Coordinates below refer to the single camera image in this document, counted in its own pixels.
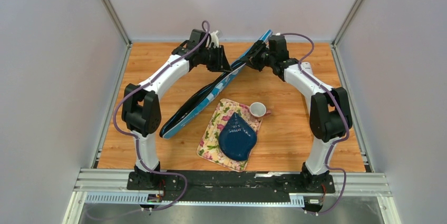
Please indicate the grey shuttlecock tube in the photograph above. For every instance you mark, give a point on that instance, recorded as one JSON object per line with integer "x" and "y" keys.
{"x": 306, "y": 66}

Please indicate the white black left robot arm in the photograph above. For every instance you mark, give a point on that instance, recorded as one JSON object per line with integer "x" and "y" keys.
{"x": 141, "y": 110}

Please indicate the floral ceramic cup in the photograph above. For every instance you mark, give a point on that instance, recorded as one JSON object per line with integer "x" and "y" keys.
{"x": 258, "y": 111}

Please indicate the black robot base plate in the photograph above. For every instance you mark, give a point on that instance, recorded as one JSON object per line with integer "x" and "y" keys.
{"x": 226, "y": 186}

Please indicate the aluminium frame rail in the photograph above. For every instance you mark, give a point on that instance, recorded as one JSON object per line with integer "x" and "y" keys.
{"x": 110, "y": 186}

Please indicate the blue leaf-shaped plate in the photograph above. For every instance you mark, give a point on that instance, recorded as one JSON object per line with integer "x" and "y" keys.
{"x": 237, "y": 139}

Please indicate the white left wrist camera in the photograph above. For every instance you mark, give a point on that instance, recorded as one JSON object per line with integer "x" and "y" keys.
{"x": 213, "y": 40}

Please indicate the floral rectangular tray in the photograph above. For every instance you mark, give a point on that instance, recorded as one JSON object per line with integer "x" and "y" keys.
{"x": 209, "y": 148}

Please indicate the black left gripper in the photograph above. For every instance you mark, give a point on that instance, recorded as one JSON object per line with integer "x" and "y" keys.
{"x": 222, "y": 64}

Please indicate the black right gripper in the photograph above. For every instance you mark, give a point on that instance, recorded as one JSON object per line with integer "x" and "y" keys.
{"x": 253, "y": 62}

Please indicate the blue sport racket bag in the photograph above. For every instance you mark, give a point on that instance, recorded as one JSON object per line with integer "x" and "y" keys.
{"x": 199, "y": 101}

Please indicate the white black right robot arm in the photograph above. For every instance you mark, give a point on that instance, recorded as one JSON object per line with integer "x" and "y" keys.
{"x": 330, "y": 118}

